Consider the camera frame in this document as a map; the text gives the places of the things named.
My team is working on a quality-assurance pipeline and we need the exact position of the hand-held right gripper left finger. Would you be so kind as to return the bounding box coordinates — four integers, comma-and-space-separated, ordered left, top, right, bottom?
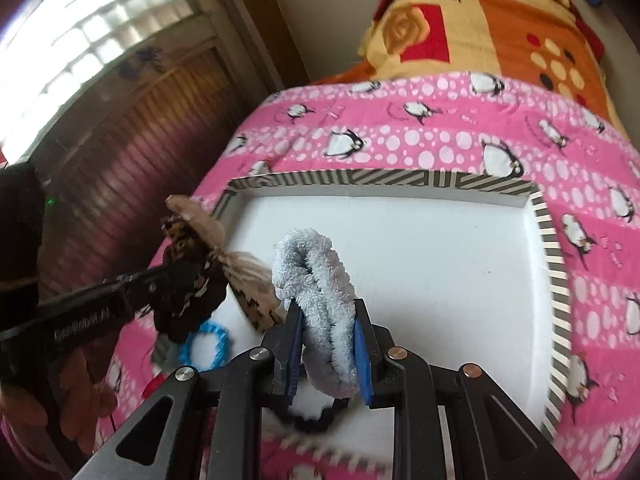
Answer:
72, 302, 306, 480

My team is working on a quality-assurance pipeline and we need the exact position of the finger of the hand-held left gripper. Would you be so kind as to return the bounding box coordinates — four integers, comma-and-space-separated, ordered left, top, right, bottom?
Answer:
0, 262, 173, 363

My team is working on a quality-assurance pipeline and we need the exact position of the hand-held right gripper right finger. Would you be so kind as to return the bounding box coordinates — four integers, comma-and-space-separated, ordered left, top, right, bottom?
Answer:
352, 299, 581, 480

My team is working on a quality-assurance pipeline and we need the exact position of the light blue fluffy scrunchie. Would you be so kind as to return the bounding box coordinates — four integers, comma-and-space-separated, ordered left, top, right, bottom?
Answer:
270, 227, 363, 400

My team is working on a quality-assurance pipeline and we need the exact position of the striped rim white tray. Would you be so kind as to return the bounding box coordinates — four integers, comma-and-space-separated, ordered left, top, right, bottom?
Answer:
150, 170, 571, 466

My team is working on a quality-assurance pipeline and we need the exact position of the brown scrunchie with beige bow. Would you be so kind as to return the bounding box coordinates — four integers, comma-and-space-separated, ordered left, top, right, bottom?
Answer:
152, 195, 288, 343

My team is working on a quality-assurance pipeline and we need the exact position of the person's left hand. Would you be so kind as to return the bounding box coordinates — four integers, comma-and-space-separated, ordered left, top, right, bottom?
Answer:
0, 347, 118, 453

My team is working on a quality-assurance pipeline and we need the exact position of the black scrunchie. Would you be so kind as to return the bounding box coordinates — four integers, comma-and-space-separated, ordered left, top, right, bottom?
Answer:
270, 395, 351, 433

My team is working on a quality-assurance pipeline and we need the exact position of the brown wooden door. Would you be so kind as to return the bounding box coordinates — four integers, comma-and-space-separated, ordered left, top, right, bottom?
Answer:
0, 35, 251, 291

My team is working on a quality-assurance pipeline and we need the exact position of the bright window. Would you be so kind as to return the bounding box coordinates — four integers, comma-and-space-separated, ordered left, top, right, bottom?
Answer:
0, 0, 196, 161

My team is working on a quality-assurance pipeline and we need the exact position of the pink penguin print blanket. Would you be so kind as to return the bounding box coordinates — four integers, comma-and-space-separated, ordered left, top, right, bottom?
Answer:
95, 72, 640, 480

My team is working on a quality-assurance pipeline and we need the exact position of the orange red patterned blanket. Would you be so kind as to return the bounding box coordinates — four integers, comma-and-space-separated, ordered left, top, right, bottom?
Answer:
310, 0, 621, 126

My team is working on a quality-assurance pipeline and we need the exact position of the blue bead bracelet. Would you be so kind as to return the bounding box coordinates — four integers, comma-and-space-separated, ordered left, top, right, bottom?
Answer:
179, 321, 230, 372

